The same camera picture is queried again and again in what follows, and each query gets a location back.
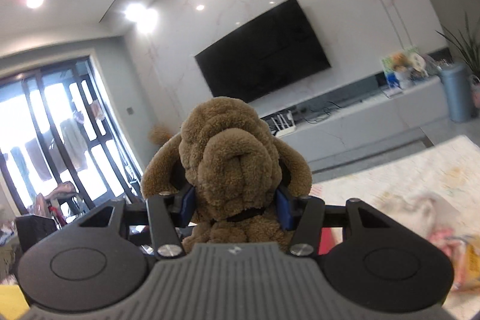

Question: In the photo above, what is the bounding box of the green potted plant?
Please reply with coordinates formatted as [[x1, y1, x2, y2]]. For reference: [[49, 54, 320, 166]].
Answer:
[[437, 12, 480, 77]]

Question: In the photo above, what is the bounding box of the pink white crochet pouch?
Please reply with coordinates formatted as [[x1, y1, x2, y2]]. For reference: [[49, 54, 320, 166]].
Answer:
[[428, 228, 466, 261]]

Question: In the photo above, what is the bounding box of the brown plush dog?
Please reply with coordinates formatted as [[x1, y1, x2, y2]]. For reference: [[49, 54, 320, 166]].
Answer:
[[141, 97, 312, 252]]

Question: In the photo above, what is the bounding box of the black wall television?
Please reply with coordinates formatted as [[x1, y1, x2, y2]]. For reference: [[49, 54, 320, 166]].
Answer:
[[195, 0, 331, 103]]

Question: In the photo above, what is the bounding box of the marble tv console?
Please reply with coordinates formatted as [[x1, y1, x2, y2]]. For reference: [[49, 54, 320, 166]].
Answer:
[[262, 74, 451, 175]]

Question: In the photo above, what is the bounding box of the white wifi router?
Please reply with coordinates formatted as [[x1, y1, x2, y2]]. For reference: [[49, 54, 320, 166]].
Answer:
[[264, 110, 296, 137]]

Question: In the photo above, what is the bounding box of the yellow wet wipes pack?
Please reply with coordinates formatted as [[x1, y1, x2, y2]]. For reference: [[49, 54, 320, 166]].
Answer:
[[451, 235, 479, 292]]

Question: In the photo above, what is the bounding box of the blue metal trash bin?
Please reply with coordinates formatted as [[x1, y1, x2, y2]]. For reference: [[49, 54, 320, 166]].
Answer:
[[439, 62, 474, 123]]

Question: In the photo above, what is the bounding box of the white lace tablecloth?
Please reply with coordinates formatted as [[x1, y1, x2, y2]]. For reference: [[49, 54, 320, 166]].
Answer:
[[310, 135, 480, 320]]

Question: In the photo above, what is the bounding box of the small teddy bear figure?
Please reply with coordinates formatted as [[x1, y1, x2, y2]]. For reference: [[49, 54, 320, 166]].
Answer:
[[391, 52, 409, 72]]

